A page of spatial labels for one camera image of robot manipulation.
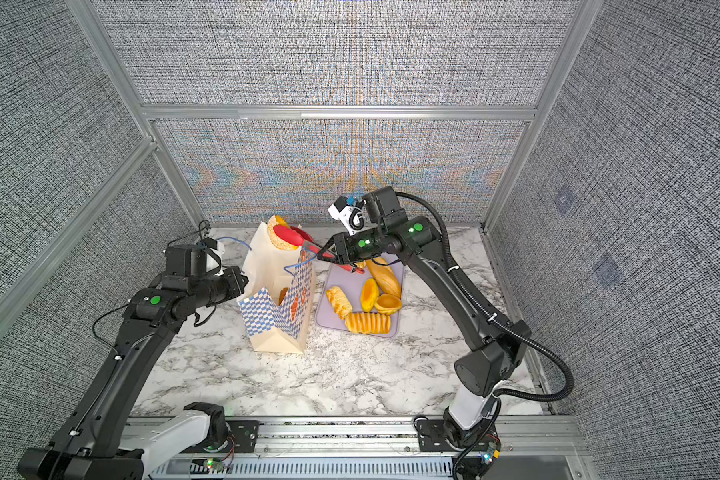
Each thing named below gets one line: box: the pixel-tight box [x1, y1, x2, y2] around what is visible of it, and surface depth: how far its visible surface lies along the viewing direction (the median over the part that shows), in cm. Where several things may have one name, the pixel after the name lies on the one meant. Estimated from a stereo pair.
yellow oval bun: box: [361, 278, 380, 313], surface depth 97 cm
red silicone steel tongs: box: [273, 224, 365, 275], surface depth 70 cm
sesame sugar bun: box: [267, 215, 299, 251], surface depth 73 cm
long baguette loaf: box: [366, 256, 401, 298], surface depth 99 cm
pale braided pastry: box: [326, 286, 353, 319], surface depth 94 cm
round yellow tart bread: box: [374, 294, 402, 315], surface depth 94 cm
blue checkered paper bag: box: [237, 222, 316, 354], surface depth 80 cm
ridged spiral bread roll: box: [344, 311, 391, 334], surface depth 91 cm
